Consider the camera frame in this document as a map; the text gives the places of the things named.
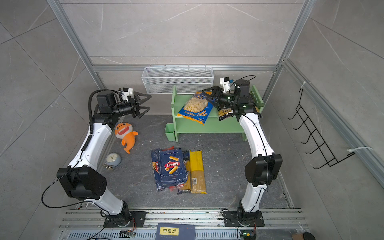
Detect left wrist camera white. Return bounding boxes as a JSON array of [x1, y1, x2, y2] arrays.
[[119, 88, 134, 102]]

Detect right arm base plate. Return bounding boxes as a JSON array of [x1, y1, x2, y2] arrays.
[[221, 209, 265, 227]]

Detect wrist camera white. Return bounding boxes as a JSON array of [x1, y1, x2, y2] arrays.
[[119, 88, 134, 102], [220, 77, 234, 93]]

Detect small grey alarm clock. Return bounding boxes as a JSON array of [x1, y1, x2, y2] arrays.
[[103, 153, 122, 169]]

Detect red pasta packet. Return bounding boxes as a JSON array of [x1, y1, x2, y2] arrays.
[[169, 184, 184, 192]]

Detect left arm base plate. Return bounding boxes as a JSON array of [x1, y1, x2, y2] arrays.
[[103, 211, 146, 228]]

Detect black wire hook rack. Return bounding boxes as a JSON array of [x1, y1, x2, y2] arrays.
[[288, 89, 355, 170]]

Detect dark penne pasta bag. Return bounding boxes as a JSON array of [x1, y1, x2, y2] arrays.
[[218, 103, 262, 122]]

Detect blue Barilla spaghetti box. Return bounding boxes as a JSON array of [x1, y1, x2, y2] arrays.
[[151, 149, 165, 192]]

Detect orange shark plush toy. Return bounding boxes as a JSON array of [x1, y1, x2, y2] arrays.
[[115, 123, 139, 154]]

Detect aluminium rail frame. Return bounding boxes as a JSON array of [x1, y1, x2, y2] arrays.
[[57, 209, 310, 240]]

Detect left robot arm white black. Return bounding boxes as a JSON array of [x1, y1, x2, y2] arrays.
[[57, 88, 151, 227]]

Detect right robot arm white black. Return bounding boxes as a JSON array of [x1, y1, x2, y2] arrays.
[[202, 75, 283, 227]]

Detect small green cup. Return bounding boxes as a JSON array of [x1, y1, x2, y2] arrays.
[[165, 123, 176, 142]]

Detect green two-tier shelf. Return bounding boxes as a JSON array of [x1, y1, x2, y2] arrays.
[[171, 85, 265, 141]]

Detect blue Barilla rigatoni box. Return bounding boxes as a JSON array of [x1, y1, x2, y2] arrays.
[[159, 149, 187, 188]]

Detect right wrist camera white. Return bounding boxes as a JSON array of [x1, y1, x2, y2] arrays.
[[220, 77, 234, 93]]

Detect white wire mesh basket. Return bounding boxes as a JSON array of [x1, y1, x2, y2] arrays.
[[142, 67, 214, 95]]

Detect yellow spaghetti bag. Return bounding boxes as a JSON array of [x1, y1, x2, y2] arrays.
[[189, 151, 207, 194]]

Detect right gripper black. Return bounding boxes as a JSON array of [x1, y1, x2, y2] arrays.
[[202, 87, 239, 109]]

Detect blue orecchiette pasta bag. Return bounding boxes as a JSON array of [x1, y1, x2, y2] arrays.
[[177, 92, 214, 125]]

